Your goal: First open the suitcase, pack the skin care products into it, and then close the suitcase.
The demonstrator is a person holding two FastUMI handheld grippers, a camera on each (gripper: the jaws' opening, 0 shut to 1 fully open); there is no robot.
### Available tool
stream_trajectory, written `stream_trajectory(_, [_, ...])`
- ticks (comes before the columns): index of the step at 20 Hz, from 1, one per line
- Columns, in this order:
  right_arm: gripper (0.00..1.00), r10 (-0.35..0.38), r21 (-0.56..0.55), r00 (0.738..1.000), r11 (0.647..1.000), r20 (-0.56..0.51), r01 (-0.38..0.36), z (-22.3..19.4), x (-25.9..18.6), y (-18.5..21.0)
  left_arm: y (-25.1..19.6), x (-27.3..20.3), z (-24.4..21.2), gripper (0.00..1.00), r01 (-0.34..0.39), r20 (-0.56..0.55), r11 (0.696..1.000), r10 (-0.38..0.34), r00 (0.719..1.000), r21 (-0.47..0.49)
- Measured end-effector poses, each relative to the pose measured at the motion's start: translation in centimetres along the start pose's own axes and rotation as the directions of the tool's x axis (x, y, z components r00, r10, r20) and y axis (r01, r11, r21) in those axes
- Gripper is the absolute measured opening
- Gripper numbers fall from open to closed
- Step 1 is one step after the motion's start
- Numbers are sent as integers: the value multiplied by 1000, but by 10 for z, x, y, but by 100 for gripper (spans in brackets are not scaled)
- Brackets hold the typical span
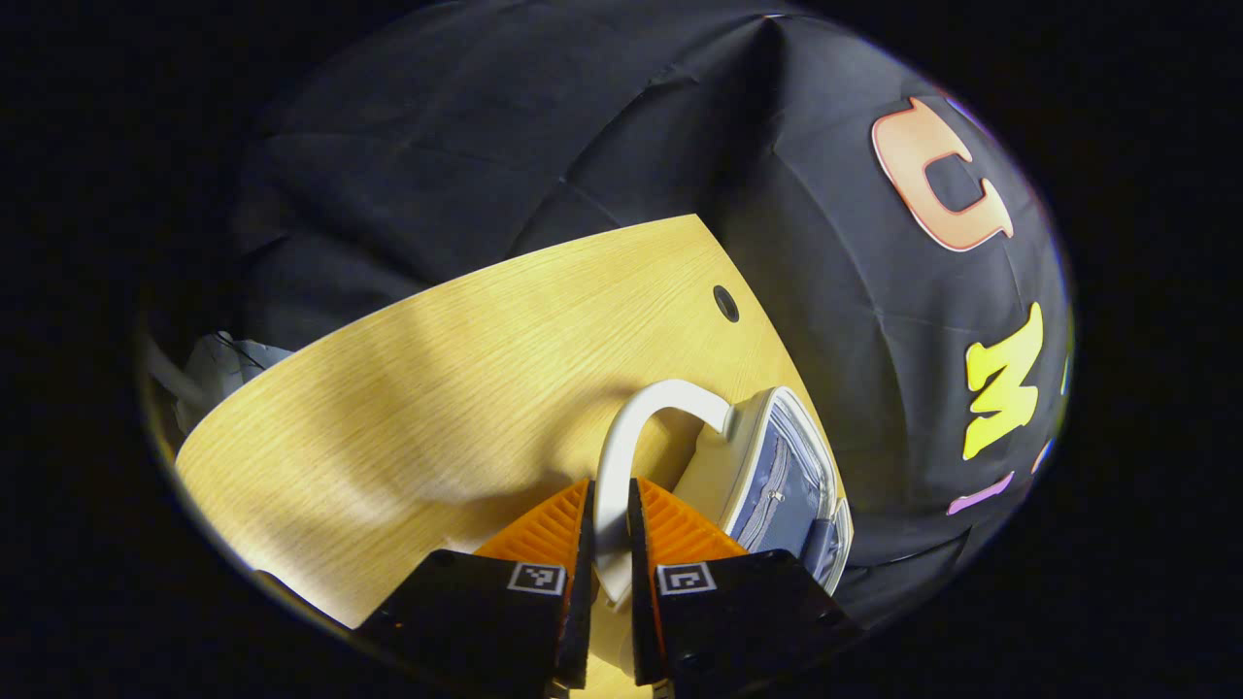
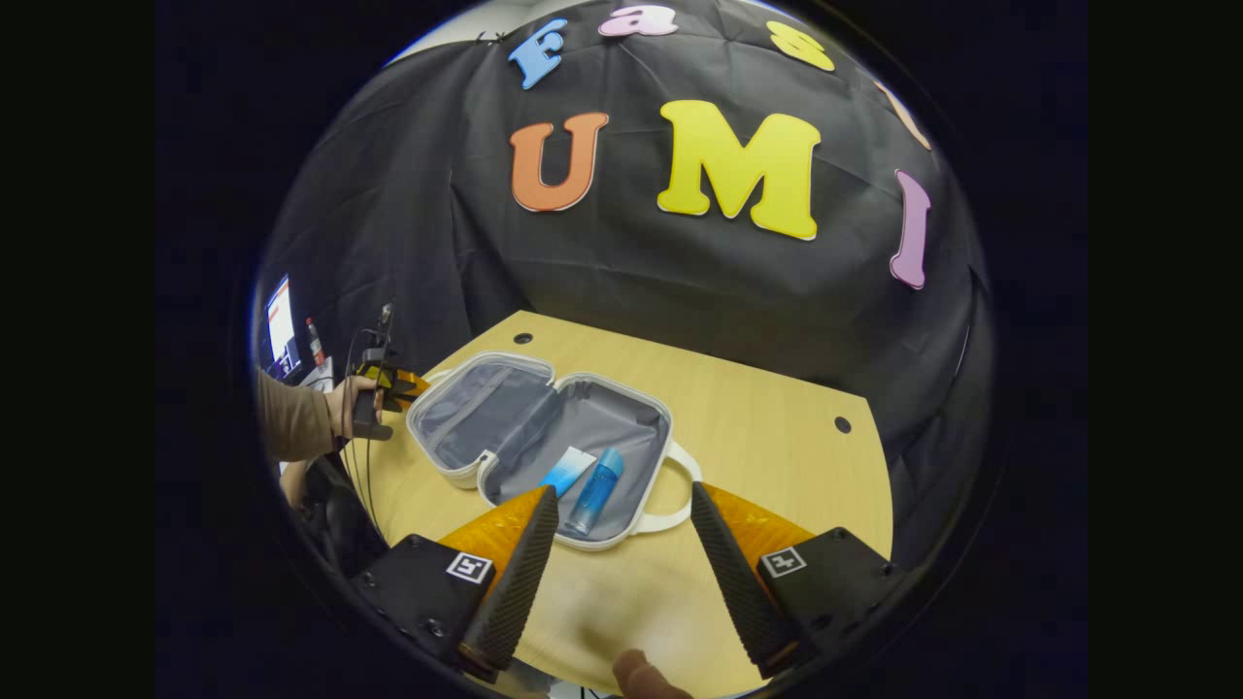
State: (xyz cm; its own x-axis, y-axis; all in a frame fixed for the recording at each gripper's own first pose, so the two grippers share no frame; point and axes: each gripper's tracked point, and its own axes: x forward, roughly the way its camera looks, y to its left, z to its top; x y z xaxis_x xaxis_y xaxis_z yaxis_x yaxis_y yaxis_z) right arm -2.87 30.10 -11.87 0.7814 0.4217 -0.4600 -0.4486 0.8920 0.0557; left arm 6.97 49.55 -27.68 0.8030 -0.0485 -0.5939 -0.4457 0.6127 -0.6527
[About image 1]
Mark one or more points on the black table grommet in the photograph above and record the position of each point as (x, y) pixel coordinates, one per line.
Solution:
(725, 304)

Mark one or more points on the black backdrop cloth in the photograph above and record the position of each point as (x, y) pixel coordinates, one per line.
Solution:
(486, 116)

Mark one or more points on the white crumpled sheet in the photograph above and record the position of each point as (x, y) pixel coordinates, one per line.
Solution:
(228, 364)

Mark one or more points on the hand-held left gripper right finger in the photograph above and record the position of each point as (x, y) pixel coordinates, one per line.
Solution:
(641, 602)

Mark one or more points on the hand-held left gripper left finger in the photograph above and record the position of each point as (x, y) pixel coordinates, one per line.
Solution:
(580, 602)

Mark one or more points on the white suitcase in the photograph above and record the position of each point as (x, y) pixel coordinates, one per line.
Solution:
(719, 466)

